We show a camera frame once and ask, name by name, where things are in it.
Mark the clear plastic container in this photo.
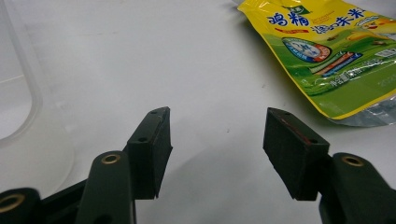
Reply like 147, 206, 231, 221
0, 0, 76, 199

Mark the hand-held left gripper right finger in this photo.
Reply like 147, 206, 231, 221
262, 107, 331, 202

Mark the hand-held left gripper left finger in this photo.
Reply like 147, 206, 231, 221
126, 106, 174, 201

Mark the yellow green seasoning pouch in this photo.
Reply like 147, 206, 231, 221
236, 0, 396, 128

